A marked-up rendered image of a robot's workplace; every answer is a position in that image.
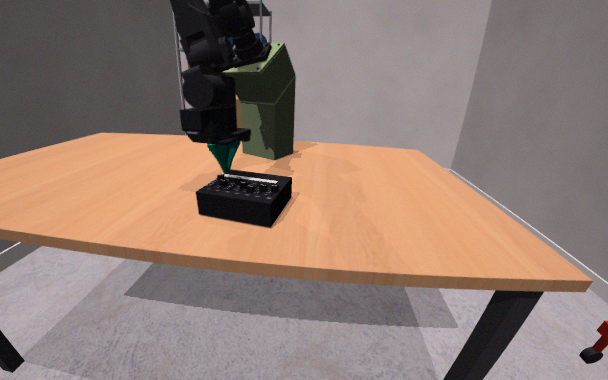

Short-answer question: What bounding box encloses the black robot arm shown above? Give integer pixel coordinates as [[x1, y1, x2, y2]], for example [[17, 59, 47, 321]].
[[170, 0, 272, 143]]

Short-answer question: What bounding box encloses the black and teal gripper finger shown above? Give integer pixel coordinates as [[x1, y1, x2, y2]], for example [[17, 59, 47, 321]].
[[207, 144, 230, 174], [218, 141, 241, 174]]

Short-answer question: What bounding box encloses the black control desk with knobs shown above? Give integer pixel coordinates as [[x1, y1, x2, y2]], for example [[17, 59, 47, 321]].
[[196, 169, 292, 228]]

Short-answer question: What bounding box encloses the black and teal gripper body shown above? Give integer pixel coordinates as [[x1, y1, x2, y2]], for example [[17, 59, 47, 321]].
[[203, 128, 251, 146]]

